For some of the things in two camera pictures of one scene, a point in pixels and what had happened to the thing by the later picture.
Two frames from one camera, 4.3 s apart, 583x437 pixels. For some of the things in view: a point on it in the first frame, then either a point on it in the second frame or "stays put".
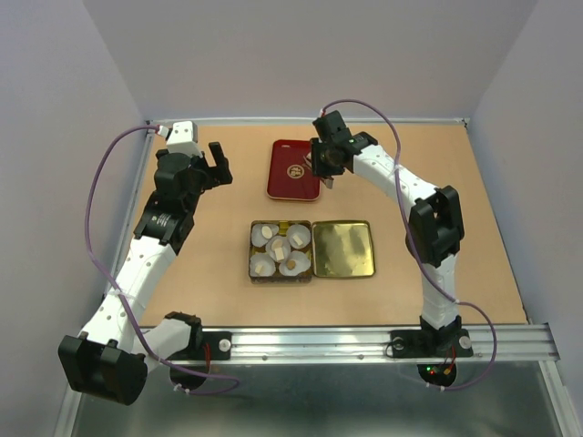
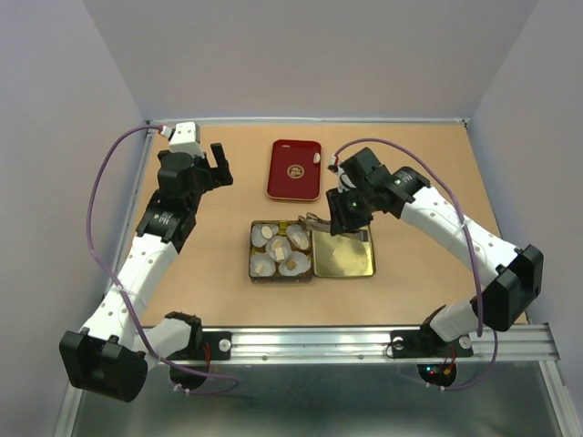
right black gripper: (318, 167) to (340, 221)
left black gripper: (215, 176) stays put
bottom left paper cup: (268, 262) stays put
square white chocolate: (279, 253) stays put
